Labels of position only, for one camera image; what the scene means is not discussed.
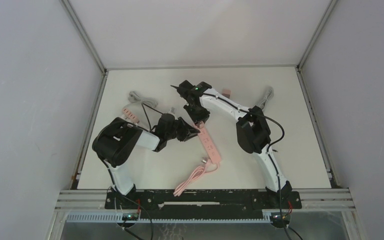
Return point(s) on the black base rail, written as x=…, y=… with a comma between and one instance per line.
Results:
x=201, y=203

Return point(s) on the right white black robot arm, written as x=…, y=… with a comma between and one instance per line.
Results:
x=251, y=126

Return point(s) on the pink power strip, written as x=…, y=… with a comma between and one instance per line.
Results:
x=209, y=146

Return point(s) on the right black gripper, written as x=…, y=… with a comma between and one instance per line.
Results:
x=203, y=117

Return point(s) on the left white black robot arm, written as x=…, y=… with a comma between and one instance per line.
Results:
x=115, y=143

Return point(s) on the white power strip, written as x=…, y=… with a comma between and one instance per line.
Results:
x=129, y=115

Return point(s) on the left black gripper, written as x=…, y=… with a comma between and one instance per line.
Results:
x=188, y=132

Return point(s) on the pink plug adapter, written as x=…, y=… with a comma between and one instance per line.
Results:
x=201, y=125

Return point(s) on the brown pink adapter spare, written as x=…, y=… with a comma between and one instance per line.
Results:
x=226, y=93

